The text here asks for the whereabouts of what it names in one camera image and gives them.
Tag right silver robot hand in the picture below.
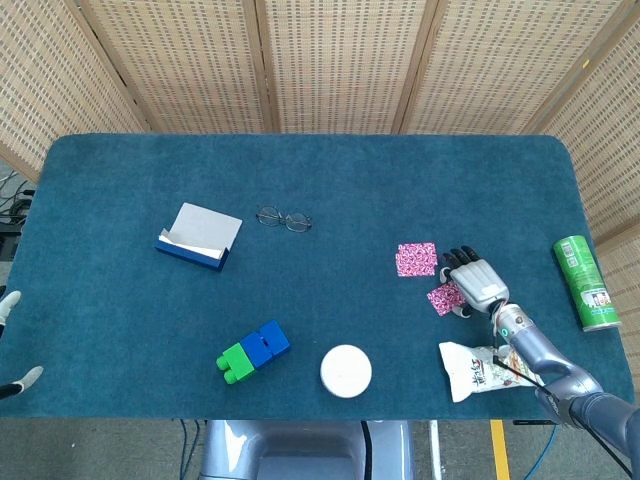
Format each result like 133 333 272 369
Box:
438 245 511 320

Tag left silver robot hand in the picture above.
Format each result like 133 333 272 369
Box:
0 289 45 400

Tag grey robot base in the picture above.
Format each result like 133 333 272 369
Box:
198 419 416 480

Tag blue white box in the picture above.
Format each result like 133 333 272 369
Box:
153 201 244 274

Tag black power strip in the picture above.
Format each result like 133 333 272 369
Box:
0 222 24 261

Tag white snack bag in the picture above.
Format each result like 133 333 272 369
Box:
438 340 546 404

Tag green cylindrical can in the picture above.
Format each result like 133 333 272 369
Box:
552 234 623 333

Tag clear plastic binder clip jar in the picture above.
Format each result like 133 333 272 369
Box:
319 343 374 400

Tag white table leg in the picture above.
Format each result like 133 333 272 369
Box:
428 420 444 480

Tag blue felt table cover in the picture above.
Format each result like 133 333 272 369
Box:
0 133 635 422

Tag woven folding screen panel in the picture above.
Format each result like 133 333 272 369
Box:
0 0 151 184
394 0 631 135
254 0 444 135
77 0 275 135
524 0 640 351

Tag blue toy brick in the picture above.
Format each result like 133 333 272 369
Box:
257 319 292 357
239 330 274 370

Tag green toy brick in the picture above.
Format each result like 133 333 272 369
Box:
215 343 260 386

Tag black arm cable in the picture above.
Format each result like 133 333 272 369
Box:
492 309 636 479

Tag black cable bundle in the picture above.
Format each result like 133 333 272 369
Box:
0 169 36 226

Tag blue cable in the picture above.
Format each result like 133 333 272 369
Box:
178 419 201 480
524 424 559 480

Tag black cable on base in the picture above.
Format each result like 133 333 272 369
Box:
360 420 377 480

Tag thin black frame glasses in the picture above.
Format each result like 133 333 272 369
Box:
255 205 314 235

